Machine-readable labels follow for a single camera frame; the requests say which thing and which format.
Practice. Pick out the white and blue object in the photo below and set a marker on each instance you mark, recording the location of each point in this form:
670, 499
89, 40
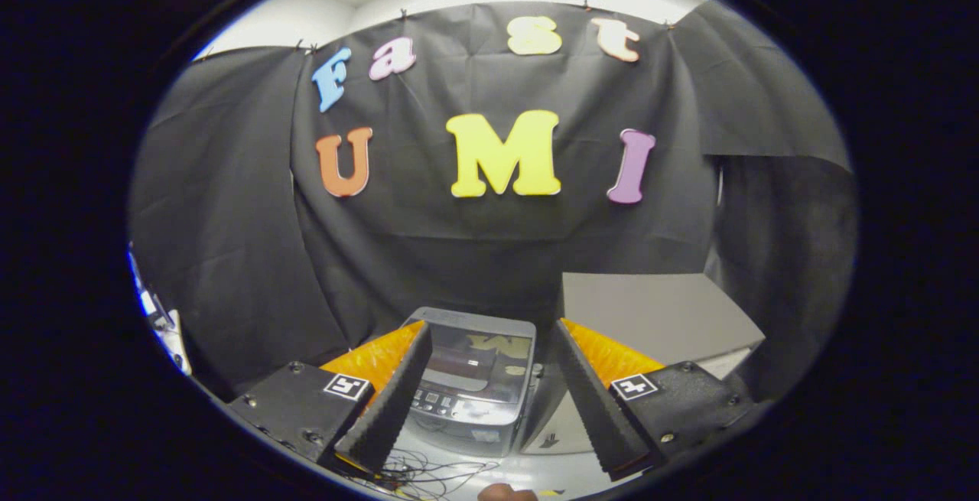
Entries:
172, 336

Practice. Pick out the white cabinet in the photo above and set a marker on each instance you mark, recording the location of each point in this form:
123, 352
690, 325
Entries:
658, 317

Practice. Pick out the grey washing machine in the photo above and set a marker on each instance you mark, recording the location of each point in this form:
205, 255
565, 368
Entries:
474, 432

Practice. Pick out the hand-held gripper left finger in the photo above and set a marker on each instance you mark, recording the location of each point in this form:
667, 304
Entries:
391, 401

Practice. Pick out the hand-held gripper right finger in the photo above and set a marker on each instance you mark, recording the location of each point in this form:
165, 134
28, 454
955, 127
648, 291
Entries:
593, 409

